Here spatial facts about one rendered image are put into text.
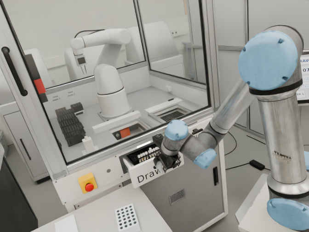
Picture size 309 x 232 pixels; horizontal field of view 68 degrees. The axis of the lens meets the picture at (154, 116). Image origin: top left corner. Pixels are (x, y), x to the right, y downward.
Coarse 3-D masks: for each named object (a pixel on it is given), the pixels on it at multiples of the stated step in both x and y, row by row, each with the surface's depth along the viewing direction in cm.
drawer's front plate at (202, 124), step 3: (210, 117) 139; (204, 120) 137; (207, 120) 137; (210, 120) 138; (198, 123) 135; (201, 123) 135; (204, 123) 136; (207, 123) 137; (192, 126) 133; (195, 126) 134; (198, 126) 135; (201, 126) 136; (204, 126) 137; (189, 129) 132; (192, 129) 133; (189, 132) 133; (195, 135) 136
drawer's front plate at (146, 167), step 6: (144, 162) 109; (150, 162) 110; (132, 168) 107; (138, 168) 108; (144, 168) 110; (150, 168) 111; (156, 168) 113; (174, 168) 118; (132, 174) 108; (138, 174) 109; (144, 174) 111; (156, 174) 114; (162, 174) 116; (132, 180) 108; (144, 180) 112; (150, 180) 113; (138, 186) 111
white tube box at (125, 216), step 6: (132, 204) 104; (114, 210) 103; (120, 210) 102; (126, 210) 102; (132, 210) 101; (120, 216) 99; (126, 216) 99; (132, 216) 99; (120, 222) 96; (126, 222) 96; (132, 222) 95; (120, 228) 94; (126, 228) 93; (132, 228) 94; (138, 228) 95
